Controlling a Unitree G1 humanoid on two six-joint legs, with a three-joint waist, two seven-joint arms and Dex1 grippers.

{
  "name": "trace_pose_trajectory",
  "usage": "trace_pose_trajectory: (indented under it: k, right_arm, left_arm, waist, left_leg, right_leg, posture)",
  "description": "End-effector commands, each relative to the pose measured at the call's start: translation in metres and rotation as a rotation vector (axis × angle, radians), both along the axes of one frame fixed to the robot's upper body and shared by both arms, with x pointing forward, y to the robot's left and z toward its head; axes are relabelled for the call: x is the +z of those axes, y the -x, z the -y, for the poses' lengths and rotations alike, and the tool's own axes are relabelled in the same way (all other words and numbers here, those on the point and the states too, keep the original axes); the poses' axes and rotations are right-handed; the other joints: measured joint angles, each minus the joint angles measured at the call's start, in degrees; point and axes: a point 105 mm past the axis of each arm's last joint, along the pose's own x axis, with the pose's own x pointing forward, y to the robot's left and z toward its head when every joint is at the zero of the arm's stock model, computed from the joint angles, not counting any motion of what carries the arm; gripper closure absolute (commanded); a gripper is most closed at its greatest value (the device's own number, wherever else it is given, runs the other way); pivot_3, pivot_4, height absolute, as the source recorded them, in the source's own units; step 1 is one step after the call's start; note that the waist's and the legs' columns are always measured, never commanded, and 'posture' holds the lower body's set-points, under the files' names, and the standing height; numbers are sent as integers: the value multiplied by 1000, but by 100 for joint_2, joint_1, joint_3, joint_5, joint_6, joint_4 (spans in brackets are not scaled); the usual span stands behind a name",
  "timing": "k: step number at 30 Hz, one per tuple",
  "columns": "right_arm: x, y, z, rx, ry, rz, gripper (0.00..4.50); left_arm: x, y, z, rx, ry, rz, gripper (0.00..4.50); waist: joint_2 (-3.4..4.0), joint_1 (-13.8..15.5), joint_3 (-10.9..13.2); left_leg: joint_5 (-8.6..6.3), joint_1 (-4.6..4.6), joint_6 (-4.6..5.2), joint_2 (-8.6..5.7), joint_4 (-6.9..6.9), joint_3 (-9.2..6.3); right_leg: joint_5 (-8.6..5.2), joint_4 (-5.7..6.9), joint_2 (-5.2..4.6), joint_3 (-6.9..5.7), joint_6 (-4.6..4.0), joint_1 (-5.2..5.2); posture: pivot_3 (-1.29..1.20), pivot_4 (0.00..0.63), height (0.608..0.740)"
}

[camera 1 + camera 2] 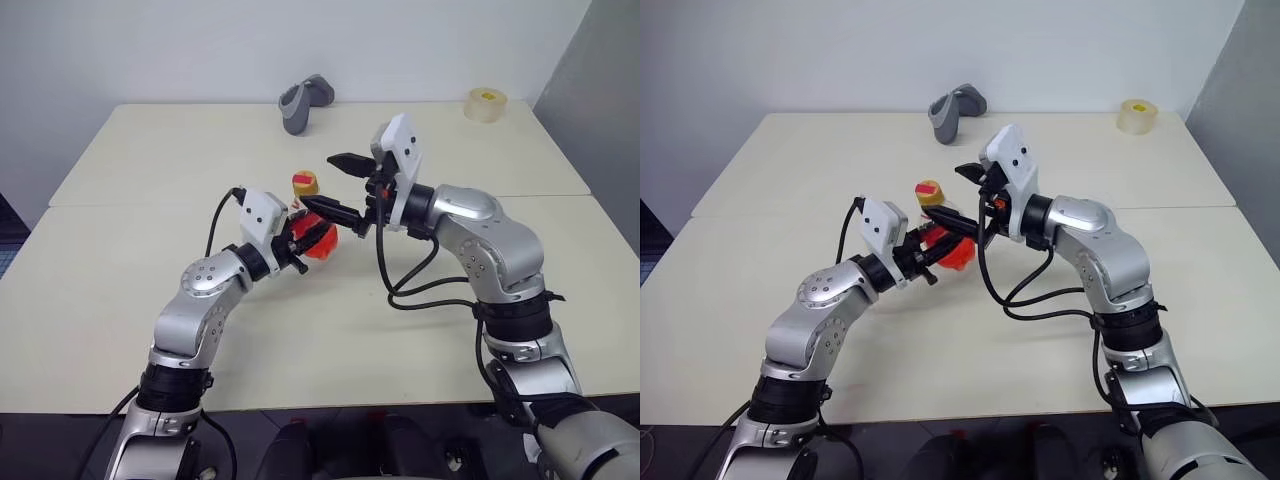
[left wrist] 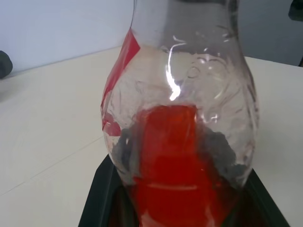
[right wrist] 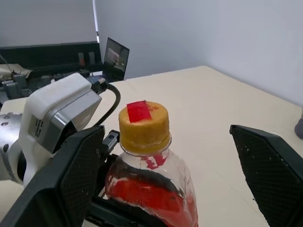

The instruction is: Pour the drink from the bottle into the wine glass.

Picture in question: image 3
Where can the brown crumpled paper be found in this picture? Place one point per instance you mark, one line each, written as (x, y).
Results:
(14, 69)

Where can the small upright grey device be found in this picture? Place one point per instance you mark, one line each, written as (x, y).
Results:
(82, 59)
(92, 58)

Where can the white vertical rod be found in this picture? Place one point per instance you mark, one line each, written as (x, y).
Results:
(95, 21)

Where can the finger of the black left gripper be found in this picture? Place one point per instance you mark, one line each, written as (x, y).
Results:
(146, 175)
(111, 212)

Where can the black equipment rack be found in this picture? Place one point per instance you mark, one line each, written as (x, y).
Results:
(47, 54)

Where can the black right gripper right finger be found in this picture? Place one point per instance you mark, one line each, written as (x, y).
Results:
(272, 179)

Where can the grey curved plastic holder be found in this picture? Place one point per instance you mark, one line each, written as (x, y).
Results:
(300, 128)

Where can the clear plastic red drink bottle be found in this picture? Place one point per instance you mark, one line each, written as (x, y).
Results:
(151, 203)

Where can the yellow bottle cap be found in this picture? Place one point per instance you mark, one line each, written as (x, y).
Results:
(144, 132)

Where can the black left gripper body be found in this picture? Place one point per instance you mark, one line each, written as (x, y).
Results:
(110, 139)

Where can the grey rectangular block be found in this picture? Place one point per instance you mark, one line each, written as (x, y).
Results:
(10, 91)
(20, 81)

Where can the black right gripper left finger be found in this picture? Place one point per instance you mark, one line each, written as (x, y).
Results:
(47, 189)

